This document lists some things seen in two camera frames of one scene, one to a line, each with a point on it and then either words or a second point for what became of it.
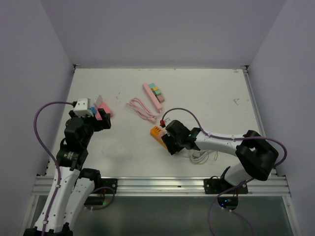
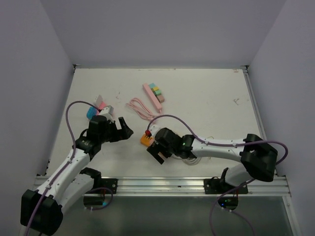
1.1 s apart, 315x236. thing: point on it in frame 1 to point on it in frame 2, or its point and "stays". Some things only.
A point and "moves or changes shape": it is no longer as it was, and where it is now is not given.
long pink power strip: [153, 98] stays
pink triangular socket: [103, 105] stays
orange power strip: [156, 132] moves or changes shape
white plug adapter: [98, 101] stays
